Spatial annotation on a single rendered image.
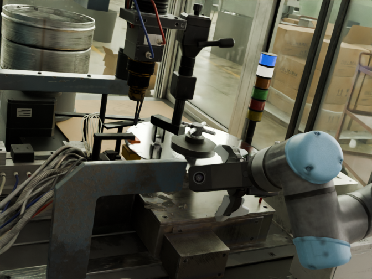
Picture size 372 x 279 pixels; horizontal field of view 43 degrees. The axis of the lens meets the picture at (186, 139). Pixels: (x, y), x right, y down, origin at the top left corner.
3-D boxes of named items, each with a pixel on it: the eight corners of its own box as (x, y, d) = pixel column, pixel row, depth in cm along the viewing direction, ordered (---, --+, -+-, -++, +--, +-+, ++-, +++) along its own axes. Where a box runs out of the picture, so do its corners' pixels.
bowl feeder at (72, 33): (72, 101, 193) (82, 11, 181) (95, 129, 168) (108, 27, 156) (-10, 98, 178) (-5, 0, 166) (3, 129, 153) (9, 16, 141)
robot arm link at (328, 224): (378, 253, 70) (359, 180, 72) (332, 271, 64) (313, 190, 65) (334, 256, 77) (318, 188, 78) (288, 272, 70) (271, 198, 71)
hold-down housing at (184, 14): (189, 96, 106) (206, 4, 99) (196, 103, 103) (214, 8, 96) (165, 94, 104) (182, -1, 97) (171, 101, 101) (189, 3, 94)
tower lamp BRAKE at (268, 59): (268, 63, 134) (270, 52, 133) (278, 67, 131) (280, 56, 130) (255, 62, 132) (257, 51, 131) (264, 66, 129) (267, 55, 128)
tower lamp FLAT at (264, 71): (265, 73, 135) (268, 63, 134) (274, 78, 132) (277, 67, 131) (252, 73, 133) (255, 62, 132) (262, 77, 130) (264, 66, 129)
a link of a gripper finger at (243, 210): (242, 232, 96) (258, 202, 90) (215, 232, 94) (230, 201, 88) (238, 220, 98) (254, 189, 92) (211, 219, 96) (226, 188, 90)
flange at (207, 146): (224, 155, 111) (226, 145, 110) (180, 155, 106) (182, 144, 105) (204, 137, 120) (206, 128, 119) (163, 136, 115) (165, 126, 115)
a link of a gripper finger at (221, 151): (236, 149, 101) (253, 170, 93) (210, 148, 99) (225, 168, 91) (239, 136, 100) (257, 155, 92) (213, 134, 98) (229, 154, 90)
